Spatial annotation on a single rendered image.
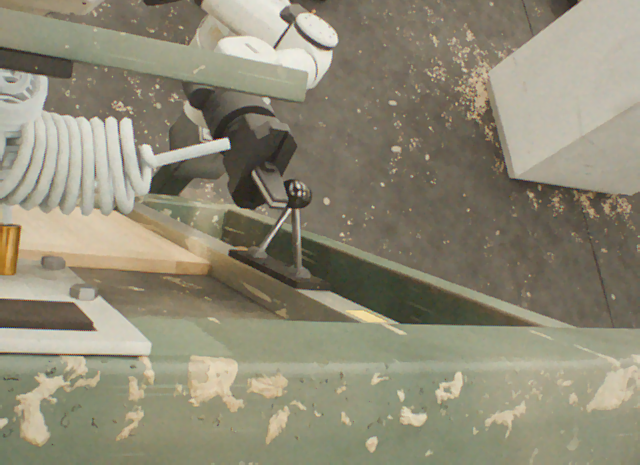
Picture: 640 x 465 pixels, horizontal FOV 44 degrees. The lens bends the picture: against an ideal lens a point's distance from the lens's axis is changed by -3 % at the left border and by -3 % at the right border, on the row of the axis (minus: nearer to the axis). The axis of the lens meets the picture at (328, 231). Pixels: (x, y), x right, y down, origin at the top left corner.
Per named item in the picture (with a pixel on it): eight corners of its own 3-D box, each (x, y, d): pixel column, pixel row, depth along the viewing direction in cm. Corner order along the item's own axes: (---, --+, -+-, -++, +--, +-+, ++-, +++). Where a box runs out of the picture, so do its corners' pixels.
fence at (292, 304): (138, 222, 162) (141, 203, 162) (435, 380, 83) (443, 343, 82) (114, 220, 160) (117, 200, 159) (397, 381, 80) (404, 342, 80)
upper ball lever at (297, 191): (304, 277, 105) (299, 174, 102) (319, 284, 102) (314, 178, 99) (278, 282, 104) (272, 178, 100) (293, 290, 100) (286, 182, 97)
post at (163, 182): (105, 256, 251) (202, 147, 194) (105, 274, 249) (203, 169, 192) (86, 254, 248) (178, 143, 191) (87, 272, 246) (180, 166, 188)
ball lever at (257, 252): (255, 266, 115) (309, 190, 117) (267, 272, 112) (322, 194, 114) (236, 251, 113) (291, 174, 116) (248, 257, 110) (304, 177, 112)
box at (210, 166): (212, 138, 196) (246, 101, 183) (216, 182, 192) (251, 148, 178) (166, 131, 190) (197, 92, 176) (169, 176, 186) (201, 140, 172)
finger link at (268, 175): (267, 203, 96) (252, 169, 100) (290, 206, 97) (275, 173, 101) (272, 192, 95) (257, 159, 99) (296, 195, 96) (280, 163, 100)
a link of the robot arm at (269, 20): (307, 85, 146) (207, 11, 144) (348, 29, 139) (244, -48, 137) (290, 106, 136) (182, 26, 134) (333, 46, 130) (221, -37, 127)
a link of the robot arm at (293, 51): (259, 118, 124) (319, 104, 141) (295, 67, 119) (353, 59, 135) (213, 73, 126) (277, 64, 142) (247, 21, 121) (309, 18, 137)
